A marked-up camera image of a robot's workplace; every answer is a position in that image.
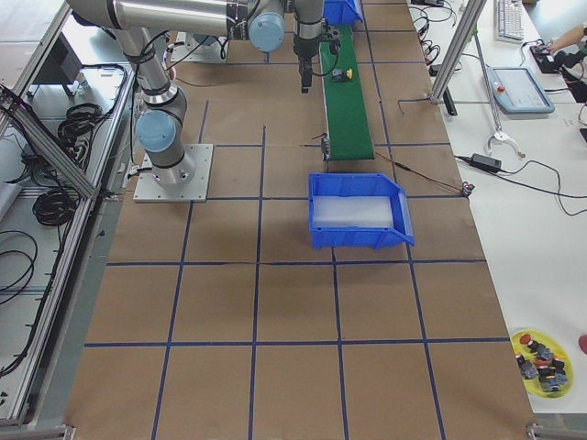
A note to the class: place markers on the aluminium frame post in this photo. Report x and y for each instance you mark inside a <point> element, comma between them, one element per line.
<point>465,30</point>

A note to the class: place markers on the white foam pad right bin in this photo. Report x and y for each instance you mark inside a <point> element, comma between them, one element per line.
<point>352,211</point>

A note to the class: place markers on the green conveyor belt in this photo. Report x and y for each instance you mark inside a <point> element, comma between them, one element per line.
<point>348,135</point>

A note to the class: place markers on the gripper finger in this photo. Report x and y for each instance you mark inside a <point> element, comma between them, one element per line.
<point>306,74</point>

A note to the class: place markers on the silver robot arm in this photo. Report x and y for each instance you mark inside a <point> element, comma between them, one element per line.
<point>260,22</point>

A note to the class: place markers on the teach pendant tablet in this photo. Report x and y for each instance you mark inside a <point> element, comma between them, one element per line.
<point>517,91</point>

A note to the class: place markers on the yellow plate of buttons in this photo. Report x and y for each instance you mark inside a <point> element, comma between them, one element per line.
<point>543,364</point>

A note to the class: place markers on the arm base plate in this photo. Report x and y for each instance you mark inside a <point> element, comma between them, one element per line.
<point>187,181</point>

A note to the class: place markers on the white keyboard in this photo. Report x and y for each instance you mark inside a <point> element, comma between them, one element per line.
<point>508,25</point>

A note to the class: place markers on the blue bin robot left side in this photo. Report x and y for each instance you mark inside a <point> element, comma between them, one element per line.
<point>342,12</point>

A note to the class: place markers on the blue bin robot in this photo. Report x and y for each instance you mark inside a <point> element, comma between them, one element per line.
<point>360,184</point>
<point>342,12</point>

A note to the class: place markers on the blue bin robot right side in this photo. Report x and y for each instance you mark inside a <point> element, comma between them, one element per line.
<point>360,184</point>

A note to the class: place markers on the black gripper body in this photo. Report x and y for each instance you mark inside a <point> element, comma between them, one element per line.
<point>304,49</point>

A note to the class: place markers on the black power brick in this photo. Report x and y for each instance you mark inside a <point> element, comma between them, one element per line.
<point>485,163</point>

